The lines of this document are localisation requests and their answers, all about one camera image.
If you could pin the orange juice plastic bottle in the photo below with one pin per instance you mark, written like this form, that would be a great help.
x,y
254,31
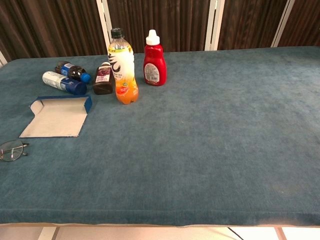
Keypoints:
x,y
123,75

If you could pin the red ketchup squeeze bottle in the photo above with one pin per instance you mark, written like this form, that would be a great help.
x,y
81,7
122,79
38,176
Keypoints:
x,y
155,60

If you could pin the white screen frame post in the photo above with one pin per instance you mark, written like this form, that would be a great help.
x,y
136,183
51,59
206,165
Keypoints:
x,y
213,25
2,58
106,22
282,25

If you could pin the brown pleated screen panel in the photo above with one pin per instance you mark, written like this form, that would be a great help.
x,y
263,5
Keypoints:
x,y
162,20
305,22
50,27
250,22

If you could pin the cola bottle with blue cap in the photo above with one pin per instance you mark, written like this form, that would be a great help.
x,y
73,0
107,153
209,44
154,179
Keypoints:
x,y
72,71

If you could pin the blue table cloth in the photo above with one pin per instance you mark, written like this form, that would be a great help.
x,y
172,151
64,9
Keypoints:
x,y
200,140

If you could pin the white and blue bottle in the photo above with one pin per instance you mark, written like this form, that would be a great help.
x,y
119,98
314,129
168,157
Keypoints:
x,y
62,82

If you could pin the eyeglasses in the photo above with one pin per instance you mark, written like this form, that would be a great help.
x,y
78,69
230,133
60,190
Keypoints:
x,y
11,150

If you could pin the blue box with white lining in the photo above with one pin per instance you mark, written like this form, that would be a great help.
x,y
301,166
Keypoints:
x,y
57,120

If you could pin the dark purple juice bottle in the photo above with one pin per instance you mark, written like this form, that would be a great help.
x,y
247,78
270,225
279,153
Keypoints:
x,y
102,80

